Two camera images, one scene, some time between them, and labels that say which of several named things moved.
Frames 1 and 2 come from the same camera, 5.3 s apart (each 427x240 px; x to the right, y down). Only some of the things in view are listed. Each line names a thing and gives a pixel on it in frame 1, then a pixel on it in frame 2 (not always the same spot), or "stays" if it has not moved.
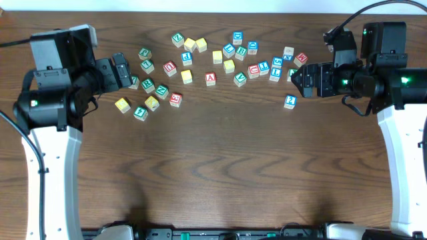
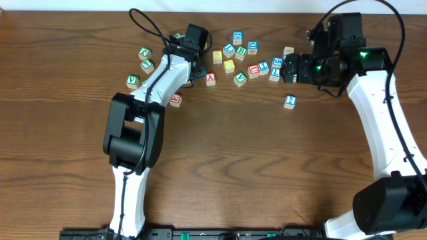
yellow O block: x=229 y=67 stays
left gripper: x=111 y=75 to x=199 y=73
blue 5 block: x=277 y=62 stays
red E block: x=175 y=99 stays
